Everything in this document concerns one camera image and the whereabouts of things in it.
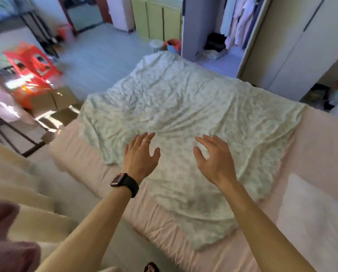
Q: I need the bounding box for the cream wardrobe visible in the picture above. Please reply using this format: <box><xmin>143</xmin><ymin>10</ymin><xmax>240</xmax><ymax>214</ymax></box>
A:
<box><xmin>130</xmin><ymin>0</ymin><xmax>338</xmax><ymax>102</ymax></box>

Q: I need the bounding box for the black smartwatch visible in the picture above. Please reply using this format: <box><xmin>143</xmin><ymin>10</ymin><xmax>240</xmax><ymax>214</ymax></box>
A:
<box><xmin>110</xmin><ymin>172</ymin><xmax>139</xmax><ymax>199</ymax></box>

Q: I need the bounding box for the white strawberry patch pillow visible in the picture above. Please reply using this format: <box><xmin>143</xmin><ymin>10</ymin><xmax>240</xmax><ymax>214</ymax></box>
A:
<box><xmin>276</xmin><ymin>173</ymin><xmax>338</xmax><ymax>272</ymax></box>

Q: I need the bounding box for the person's right hand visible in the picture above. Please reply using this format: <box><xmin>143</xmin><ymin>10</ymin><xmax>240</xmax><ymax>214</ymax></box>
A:
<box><xmin>193</xmin><ymin>134</ymin><xmax>238</xmax><ymax>188</ymax></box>

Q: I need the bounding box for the red plastic stool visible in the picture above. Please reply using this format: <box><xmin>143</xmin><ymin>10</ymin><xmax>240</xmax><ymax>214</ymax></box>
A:
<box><xmin>3</xmin><ymin>42</ymin><xmax>62</xmax><ymax>82</ymax></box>

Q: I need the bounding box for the person's left forearm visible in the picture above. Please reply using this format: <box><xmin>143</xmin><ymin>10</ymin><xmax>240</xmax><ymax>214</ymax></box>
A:
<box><xmin>36</xmin><ymin>187</ymin><xmax>133</xmax><ymax>272</ymax></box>

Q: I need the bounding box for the maroon and cream curtain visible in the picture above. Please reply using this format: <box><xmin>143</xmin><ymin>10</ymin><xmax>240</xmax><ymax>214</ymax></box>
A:
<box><xmin>0</xmin><ymin>137</ymin><xmax>82</xmax><ymax>272</ymax></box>

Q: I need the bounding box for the red-brown door frame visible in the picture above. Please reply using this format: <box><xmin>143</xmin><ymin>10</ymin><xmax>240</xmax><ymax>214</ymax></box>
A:
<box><xmin>57</xmin><ymin>0</ymin><xmax>113</xmax><ymax>36</ymax></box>

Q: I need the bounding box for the long black door handle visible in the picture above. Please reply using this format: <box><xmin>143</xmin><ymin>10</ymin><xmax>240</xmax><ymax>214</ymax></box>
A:
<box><xmin>303</xmin><ymin>0</ymin><xmax>327</xmax><ymax>32</ymax></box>

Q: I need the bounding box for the white bin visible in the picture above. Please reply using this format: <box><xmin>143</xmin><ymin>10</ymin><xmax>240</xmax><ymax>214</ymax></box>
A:
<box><xmin>149</xmin><ymin>39</ymin><xmax>165</xmax><ymax>53</ymax></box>

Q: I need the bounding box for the pink bed with grey headboard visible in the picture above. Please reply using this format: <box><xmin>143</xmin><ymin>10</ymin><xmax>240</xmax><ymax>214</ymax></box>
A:
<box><xmin>49</xmin><ymin>51</ymin><xmax>338</xmax><ymax>272</ymax></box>

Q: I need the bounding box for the white cabinet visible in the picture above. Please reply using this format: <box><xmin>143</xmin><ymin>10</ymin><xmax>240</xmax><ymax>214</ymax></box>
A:
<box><xmin>106</xmin><ymin>0</ymin><xmax>135</xmax><ymax>34</ymax></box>

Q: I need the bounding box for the orange plastic basket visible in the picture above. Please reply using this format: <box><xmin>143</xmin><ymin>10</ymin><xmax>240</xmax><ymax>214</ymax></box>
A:
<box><xmin>13</xmin><ymin>85</ymin><xmax>53</xmax><ymax>111</ymax></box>

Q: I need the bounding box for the white floral blanket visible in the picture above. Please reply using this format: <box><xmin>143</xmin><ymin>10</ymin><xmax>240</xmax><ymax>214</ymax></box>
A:
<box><xmin>78</xmin><ymin>51</ymin><xmax>307</xmax><ymax>251</ymax></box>

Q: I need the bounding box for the black bag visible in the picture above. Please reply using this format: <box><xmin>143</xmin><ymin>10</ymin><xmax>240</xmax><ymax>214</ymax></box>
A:
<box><xmin>204</xmin><ymin>32</ymin><xmax>227</xmax><ymax>53</ymax></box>

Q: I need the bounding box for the white striped bag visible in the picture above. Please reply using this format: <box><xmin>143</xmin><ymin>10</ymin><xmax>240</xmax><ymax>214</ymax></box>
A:
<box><xmin>202</xmin><ymin>49</ymin><xmax>227</xmax><ymax>60</ymax></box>

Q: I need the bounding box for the hanging pink cloth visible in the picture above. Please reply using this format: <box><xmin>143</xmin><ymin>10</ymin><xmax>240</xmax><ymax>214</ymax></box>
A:
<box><xmin>0</xmin><ymin>69</ymin><xmax>36</xmax><ymax>125</ymax></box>

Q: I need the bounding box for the row of hanging clothes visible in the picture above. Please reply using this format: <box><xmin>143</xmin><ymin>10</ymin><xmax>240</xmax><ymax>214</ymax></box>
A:
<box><xmin>219</xmin><ymin>0</ymin><xmax>267</xmax><ymax>50</ymax></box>

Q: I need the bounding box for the person's left hand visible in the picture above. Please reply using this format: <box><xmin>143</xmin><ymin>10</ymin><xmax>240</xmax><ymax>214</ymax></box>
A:
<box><xmin>122</xmin><ymin>131</ymin><xmax>161</xmax><ymax>185</ymax></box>

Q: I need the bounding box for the red basin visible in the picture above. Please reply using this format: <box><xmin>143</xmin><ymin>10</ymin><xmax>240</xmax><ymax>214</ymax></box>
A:
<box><xmin>163</xmin><ymin>39</ymin><xmax>182</xmax><ymax>56</ymax></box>

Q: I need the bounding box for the brown cardboard box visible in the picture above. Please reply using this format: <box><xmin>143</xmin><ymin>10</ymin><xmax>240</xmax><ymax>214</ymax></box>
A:
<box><xmin>30</xmin><ymin>87</ymin><xmax>83</xmax><ymax>133</ymax></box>

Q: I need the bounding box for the person's right forearm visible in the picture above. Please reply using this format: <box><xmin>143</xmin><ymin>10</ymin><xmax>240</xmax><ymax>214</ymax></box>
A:
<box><xmin>217</xmin><ymin>179</ymin><xmax>316</xmax><ymax>272</ymax></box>

